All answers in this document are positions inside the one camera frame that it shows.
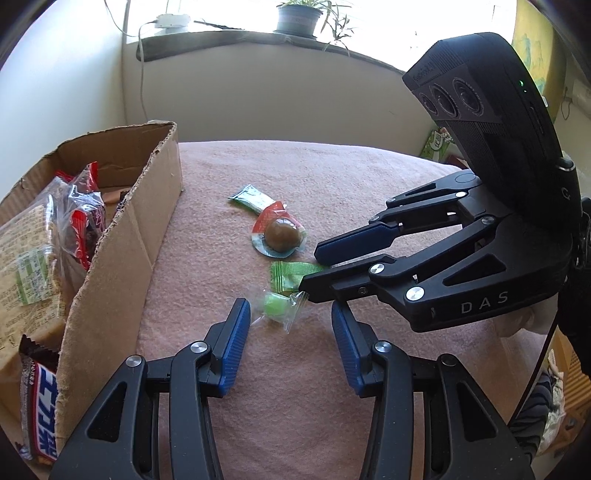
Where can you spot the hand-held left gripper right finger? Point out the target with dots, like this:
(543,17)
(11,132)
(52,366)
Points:
(346,350)

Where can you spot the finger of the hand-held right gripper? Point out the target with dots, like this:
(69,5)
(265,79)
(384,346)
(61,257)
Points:
(337,286)
(355,242)

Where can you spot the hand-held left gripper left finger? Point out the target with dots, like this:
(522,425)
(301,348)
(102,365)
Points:
(233,346)

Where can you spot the green candy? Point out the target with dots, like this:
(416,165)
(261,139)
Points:
(274,307)

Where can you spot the cardboard box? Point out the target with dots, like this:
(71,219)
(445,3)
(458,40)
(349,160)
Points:
(129,258)

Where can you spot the red snack packet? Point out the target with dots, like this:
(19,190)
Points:
(85,221)

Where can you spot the brown chocolate bar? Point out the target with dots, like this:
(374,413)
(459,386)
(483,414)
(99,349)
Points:
(41,406)

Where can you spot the square green candy wrapper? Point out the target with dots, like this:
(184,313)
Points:
(291,274)

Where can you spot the dark red box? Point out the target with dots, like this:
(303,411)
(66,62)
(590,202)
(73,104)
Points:
(455,161)

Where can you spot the pink blanket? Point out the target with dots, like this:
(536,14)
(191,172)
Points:
(277,401)

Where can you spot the green tissue box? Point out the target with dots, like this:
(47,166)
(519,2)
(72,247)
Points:
(436,145)

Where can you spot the long green candy packet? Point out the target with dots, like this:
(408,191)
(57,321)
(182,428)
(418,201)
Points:
(251,198)

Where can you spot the striped grey cloth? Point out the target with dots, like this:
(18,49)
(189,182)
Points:
(535,406)

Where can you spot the clear cracker packet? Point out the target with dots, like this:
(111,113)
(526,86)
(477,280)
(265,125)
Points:
(27,258)

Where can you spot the potted green plant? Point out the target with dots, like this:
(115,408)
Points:
(298,21)

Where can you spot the grey stone window sill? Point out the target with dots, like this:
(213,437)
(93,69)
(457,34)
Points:
(221,41)

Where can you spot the white framed window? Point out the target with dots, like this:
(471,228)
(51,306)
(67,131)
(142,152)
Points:
(231,14)

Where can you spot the white power adapter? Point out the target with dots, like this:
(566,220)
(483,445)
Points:
(171,22)

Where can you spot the white cabinet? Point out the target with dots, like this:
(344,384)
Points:
(60,83)

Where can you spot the yellow green wall poster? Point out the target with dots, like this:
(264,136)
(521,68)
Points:
(531,50)

